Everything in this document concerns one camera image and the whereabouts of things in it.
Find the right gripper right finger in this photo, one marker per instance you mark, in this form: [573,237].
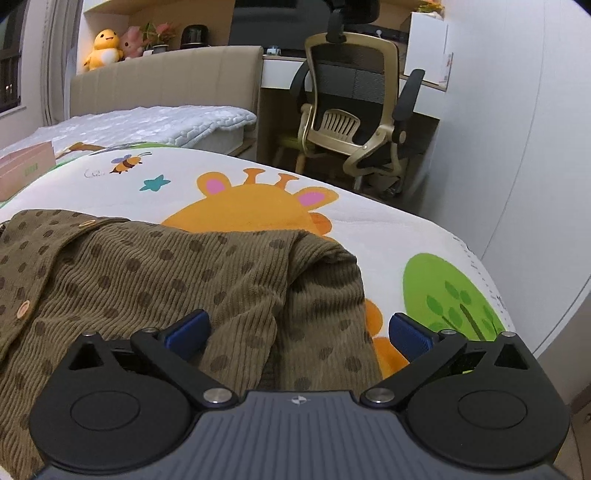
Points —
[429,354]

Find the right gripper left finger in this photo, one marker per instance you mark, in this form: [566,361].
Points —
[168,353]

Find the brown polka dot cardigan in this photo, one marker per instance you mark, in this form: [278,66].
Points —
[287,307]

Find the cartoon animal play mat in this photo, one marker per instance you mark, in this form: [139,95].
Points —
[409,264]

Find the beige mesh office chair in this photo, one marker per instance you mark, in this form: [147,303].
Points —
[370,138]

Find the beige upholstered headboard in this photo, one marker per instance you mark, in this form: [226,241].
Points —
[207,76]

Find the white cabinet box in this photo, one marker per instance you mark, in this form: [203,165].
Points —
[427,49]

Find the yellow duck plush toy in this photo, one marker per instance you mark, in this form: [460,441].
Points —
[106,50]

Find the pink plush toy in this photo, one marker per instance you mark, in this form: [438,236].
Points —
[131,43]

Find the pink flower potted plant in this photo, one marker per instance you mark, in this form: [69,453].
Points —
[157,37]

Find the black round speaker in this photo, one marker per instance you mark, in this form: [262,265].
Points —
[194,36]

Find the black computer monitor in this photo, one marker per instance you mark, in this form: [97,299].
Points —
[281,24]

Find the grey window curtain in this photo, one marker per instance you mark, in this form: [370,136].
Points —
[60,34]

